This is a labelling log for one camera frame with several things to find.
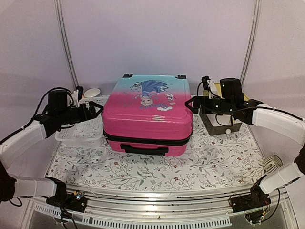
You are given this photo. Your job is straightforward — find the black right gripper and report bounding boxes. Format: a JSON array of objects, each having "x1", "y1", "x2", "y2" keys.
[{"x1": 185, "y1": 95, "x2": 234, "y2": 115}]

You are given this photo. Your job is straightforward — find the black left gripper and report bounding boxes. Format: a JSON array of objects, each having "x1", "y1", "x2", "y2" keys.
[{"x1": 58, "y1": 100, "x2": 104, "y2": 125}]

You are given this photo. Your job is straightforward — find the pink and teal kids suitcase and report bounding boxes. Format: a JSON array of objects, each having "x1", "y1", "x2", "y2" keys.
[{"x1": 102, "y1": 74, "x2": 193, "y2": 157}]

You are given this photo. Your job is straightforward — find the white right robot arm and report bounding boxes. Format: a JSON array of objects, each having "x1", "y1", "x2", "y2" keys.
[{"x1": 185, "y1": 76, "x2": 305, "y2": 212}]

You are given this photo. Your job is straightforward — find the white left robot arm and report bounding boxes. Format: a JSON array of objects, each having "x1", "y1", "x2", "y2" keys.
[{"x1": 0, "y1": 86, "x2": 103, "y2": 208}]

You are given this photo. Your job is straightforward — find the white ceramic bowl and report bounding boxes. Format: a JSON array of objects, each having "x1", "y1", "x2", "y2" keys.
[{"x1": 83, "y1": 88, "x2": 101, "y2": 98}]

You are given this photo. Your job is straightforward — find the white perforated plastic basket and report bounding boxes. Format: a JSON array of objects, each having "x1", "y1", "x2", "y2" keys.
[{"x1": 54, "y1": 96, "x2": 107, "y2": 143}]

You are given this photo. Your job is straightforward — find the floral patterned table mat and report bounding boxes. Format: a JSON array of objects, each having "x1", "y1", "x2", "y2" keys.
[{"x1": 47, "y1": 115, "x2": 264, "y2": 192}]

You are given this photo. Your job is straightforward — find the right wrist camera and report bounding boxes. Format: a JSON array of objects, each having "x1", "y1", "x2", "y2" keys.
[{"x1": 201, "y1": 76, "x2": 220, "y2": 99}]

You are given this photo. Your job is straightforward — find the aluminium front rail frame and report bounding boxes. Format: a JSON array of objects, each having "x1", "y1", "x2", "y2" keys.
[{"x1": 21, "y1": 185, "x2": 299, "y2": 229}]

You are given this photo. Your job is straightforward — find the left wall aluminium post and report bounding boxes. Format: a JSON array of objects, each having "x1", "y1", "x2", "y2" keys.
[{"x1": 54, "y1": 0, "x2": 79, "y2": 88}]

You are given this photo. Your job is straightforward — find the wall aluminium post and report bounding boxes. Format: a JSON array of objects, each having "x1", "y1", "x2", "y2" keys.
[
  {"x1": 54, "y1": 0, "x2": 79, "y2": 88},
  {"x1": 240, "y1": 0, "x2": 262, "y2": 86}
]

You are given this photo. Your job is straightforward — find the right wall aluminium post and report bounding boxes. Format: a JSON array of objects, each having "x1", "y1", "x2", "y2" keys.
[{"x1": 240, "y1": 0, "x2": 262, "y2": 86}]

